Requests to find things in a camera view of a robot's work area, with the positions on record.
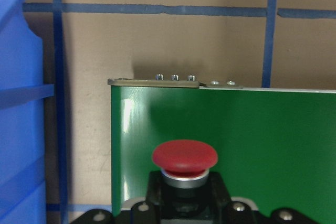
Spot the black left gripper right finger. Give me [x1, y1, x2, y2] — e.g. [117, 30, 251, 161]
[209, 197, 321, 224]

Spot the blue bin on robot left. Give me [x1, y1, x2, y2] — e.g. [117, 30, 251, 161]
[1, 0, 54, 223]

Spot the green conveyor belt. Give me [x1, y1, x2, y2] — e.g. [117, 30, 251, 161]
[108, 79, 335, 223]

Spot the red push button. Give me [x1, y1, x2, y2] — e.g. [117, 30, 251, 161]
[145, 140, 231, 223]

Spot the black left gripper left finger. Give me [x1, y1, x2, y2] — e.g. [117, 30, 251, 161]
[71, 200, 160, 224]

